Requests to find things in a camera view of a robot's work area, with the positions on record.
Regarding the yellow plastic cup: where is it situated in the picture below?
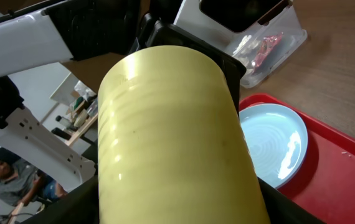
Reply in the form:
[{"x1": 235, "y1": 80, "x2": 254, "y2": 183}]
[{"x1": 98, "y1": 46, "x2": 270, "y2": 224}]

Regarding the red serving tray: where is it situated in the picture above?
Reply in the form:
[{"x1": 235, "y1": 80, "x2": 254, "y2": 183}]
[{"x1": 239, "y1": 94, "x2": 355, "y2": 223}]

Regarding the seated person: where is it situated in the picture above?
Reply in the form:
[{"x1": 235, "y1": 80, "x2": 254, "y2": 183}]
[{"x1": 0, "y1": 147, "x2": 67, "y2": 207}]

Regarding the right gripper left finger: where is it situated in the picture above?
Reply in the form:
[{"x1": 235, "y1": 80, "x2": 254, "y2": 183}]
[{"x1": 22, "y1": 175, "x2": 100, "y2": 224}]

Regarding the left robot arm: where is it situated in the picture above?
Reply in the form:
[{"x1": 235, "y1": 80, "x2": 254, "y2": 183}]
[{"x1": 0, "y1": 0, "x2": 141, "y2": 190}]

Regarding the clear plastic bin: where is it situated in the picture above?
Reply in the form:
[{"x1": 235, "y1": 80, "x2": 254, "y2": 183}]
[{"x1": 173, "y1": 0, "x2": 308, "y2": 89}]

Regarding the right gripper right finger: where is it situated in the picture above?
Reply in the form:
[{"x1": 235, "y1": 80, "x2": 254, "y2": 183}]
[{"x1": 258, "y1": 178, "x2": 324, "y2": 224}]

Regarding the white tissue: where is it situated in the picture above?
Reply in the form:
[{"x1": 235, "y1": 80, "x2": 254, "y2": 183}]
[{"x1": 232, "y1": 35, "x2": 254, "y2": 56}]

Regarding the light blue plate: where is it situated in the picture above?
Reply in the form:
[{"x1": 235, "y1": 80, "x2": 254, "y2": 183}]
[{"x1": 239, "y1": 103, "x2": 308, "y2": 189}]

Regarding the red snack wrapper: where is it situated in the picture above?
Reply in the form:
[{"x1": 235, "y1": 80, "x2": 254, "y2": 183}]
[{"x1": 252, "y1": 32, "x2": 283, "y2": 69}]

